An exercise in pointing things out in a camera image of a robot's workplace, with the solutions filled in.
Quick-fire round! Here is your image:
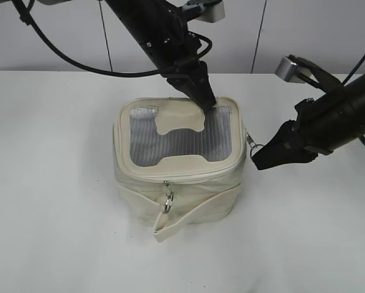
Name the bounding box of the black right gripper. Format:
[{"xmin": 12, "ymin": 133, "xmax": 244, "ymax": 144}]
[{"xmin": 251, "ymin": 97, "xmax": 363, "ymax": 170}]

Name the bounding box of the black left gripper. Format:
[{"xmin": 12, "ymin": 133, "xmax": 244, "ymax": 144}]
[{"xmin": 145, "ymin": 18, "xmax": 216, "ymax": 110}]

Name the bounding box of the silver zipper pull ring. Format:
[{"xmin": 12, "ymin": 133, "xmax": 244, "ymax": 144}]
[
  {"xmin": 245, "ymin": 131, "xmax": 264, "ymax": 158},
  {"xmin": 161, "ymin": 180, "xmax": 176, "ymax": 214}
]

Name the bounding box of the cream zippered bag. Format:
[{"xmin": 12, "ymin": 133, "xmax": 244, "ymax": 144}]
[{"xmin": 112, "ymin": 97, "xmax": 247, "ymax": 242}]

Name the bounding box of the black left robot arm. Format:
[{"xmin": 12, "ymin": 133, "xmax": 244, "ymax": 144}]
[{"xmin": 107, "ymin": 1, "xmax": 216, "ymax": 112}]

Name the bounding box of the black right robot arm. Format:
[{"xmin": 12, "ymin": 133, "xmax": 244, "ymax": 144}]
[{"xmin": 251, "ymin": 74, "xmax": 365, "ymax": 170}]

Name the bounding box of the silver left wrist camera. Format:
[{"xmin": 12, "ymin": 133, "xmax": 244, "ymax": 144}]
[{"xmin": 179, "ymin": 0, "xmax": 225, "ymax": 23}]

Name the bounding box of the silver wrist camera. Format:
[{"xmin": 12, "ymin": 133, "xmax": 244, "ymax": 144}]
[
  {"xmin": 275, "ymin": 54, "xmax": 345, "ymax": 92},
  {"xmin": 179, "ymin": 0, "xmax": 225, "ymax": 23}
]

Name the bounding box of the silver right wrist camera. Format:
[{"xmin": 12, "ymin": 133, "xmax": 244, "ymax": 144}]
[{"xmin": 275, "ymin": 54, "xmax": 345, "ymax": 92}]

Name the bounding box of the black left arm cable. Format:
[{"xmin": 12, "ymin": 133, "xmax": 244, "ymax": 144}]
[{"xmin": 11, "ymin": 0, "xmax": 214, "ymax": 78}]

